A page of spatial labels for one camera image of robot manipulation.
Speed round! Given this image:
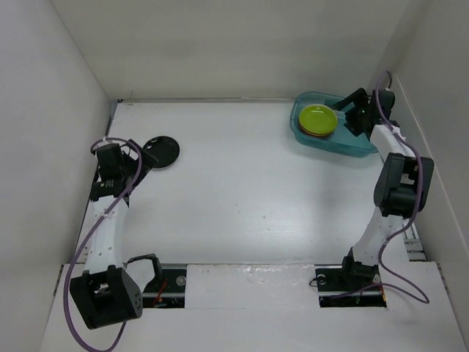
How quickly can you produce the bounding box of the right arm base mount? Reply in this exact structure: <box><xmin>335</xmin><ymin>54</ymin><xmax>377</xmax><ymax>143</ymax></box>
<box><xmin>309</xmin><ymin>265</ymin><xmax>387</xmax><ymax>308</ymax></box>

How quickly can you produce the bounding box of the orange plate front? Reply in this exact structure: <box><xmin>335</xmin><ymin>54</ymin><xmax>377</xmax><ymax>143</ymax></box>
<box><xmin>299</xmin><ymin>125</ymin><xmax>335</xmax><ymax>138</ymax></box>

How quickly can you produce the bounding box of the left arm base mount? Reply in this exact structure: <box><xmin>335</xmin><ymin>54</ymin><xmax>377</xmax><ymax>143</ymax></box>
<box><xmin>142</xmin><ymin>264</ymin><xmax>188</xmax><ymax>309</ymax></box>

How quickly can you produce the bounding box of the black plate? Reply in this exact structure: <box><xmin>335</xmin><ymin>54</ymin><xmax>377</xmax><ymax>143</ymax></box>
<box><xmin>145</xmin><ymin>136</ymin><xmax>180</xmax><ymax>169</ymax></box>

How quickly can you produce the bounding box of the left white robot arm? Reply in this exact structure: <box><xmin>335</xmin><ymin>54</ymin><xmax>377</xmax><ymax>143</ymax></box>
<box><xmin>67</xmin><ymin>139</ymin><xmax>165</xmax><ymax>329</ymax></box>

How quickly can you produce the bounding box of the metal side rail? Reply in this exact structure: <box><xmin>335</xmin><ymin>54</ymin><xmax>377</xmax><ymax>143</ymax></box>
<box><xmin>402</xmin><ymin>224</ymin><xmax>427</xmax><ymax>262</ymax></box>

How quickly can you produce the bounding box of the green plate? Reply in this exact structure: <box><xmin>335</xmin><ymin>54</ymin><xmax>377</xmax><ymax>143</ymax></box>
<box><xmin>298</xmin><ymin>104</ymin><xmax>338</xmax><ymax>133</ymax></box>

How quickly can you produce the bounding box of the teal plastic bin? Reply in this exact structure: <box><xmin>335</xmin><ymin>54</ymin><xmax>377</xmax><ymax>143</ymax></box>
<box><xmin>289</xmin><ymin>90</ymin><xmax>377</xmax><ymax>158</ymax></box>

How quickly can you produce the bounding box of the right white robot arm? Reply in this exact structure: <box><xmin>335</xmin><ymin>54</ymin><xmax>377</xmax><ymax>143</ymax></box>
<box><xmin>337</xmin><ymin>89</ymin><xmax>435</xmax><ymax>290</ymax></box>

